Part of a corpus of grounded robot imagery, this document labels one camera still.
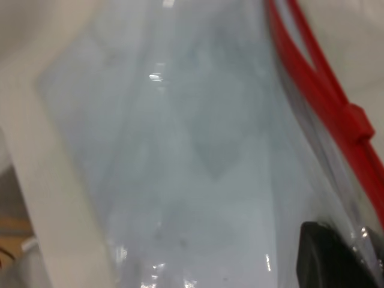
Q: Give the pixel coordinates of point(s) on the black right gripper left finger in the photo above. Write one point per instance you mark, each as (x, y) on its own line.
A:
(324, 261)

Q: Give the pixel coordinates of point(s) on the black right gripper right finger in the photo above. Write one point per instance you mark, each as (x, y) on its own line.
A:
(376, 235)

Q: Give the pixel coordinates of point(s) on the red zipper slider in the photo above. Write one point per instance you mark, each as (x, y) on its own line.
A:
(359, 121)

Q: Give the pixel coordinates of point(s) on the clear plastic bag red zipper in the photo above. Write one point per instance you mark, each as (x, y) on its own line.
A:
(186, 156)

